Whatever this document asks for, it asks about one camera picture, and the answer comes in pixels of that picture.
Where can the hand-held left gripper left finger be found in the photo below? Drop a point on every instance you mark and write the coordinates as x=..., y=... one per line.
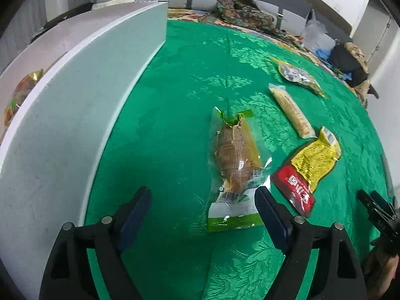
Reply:
x=134, y=222

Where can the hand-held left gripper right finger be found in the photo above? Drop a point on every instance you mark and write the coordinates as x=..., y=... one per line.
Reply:
x=272, y=218

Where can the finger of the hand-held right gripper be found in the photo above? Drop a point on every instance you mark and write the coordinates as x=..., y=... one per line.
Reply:
x=367, y=203
x=382, y=203

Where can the clear green chicken leg packet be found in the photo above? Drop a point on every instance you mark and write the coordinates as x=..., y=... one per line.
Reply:
x=234, y=159

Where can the white storage box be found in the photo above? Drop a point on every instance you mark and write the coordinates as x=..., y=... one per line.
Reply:
x=78, y=115

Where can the red yellow snack packet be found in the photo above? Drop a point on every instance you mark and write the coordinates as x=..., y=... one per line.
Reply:
x=20, y=97

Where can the person's right hand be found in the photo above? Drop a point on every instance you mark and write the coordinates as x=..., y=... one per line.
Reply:
x=382, y=272

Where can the dark red snack packet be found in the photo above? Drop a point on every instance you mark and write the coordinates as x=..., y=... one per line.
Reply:
x=295, y=190

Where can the yellow mesh print snack packet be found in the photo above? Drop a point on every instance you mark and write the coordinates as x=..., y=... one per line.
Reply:
x=315, y=157

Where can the long beige snack stick packet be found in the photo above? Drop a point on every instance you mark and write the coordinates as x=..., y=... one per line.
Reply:
x=292, y=112

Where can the green patterned tablecloth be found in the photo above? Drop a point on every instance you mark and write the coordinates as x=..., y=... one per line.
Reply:
x=187, y=100

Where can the black bag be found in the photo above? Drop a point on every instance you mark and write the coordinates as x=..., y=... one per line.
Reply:
x=347, y=62

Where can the clear silver snack packet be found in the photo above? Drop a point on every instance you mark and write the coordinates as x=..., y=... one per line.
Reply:
x=297, y=75

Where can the beige camouflage garment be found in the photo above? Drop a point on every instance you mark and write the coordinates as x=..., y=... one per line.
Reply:
x=357, y=53

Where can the blue cloth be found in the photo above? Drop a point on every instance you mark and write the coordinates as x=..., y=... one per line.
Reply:
x=323, y=55

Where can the white door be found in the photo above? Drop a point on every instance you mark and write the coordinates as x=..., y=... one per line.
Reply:
x=379, y=31

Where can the clear plastic bag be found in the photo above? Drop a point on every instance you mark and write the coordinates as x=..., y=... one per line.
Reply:
x=314, y=34

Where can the dark patterned garment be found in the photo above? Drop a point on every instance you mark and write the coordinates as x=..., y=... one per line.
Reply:
x=247, y=14

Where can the floral bedsheet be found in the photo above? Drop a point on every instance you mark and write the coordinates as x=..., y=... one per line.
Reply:
x=187, y=15

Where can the grey curtain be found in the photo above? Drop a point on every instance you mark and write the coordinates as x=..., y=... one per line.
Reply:
x=22, y=18

